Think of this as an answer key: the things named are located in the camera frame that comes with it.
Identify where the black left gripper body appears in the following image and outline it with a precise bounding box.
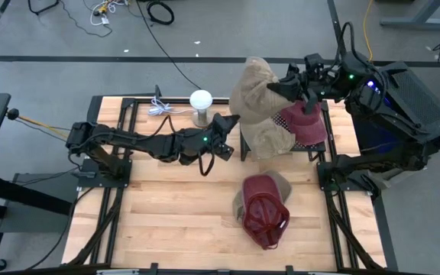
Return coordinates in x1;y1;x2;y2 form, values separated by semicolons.
209;121;233;154

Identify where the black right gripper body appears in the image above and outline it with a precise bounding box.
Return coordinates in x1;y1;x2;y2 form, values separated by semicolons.
290;68;328;99

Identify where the maroon baseball cap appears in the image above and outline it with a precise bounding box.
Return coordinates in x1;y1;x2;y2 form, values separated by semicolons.
280;99;328;147
241;174;291;251

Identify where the tan baseball cap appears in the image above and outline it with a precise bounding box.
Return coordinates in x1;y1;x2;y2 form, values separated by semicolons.
239;118;296;160
231;170;293;225
228;56;296;125

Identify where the black perforated metal stand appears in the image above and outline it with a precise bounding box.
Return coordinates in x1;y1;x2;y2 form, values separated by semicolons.
238;99;330;162

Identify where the white mushroom lamp brass base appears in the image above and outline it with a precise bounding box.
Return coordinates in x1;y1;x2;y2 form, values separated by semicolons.
189;89;214;128

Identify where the black computer tower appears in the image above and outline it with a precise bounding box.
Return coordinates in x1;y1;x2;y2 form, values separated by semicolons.
351;60;440;163

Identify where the grey desk base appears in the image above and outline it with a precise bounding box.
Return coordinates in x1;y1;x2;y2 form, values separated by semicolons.
379;0;440;31

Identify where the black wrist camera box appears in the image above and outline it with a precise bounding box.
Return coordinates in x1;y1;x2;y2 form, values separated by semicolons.
303;53;325;73

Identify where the white coiled cable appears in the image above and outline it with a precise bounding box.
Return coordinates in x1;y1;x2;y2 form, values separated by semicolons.
147;95;194;117

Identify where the yellow extension cord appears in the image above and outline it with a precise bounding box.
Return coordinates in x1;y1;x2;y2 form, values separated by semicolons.
363;0;374;62

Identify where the black coiled floor cable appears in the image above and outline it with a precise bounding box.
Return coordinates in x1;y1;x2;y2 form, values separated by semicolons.
146;0;175;26

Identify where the white yellow cable bundle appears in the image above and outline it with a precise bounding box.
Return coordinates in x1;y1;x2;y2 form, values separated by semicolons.
89;0;129;27

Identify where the yellow cord with black knob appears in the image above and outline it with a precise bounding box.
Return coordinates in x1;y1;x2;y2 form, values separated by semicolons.
6;108;72;139

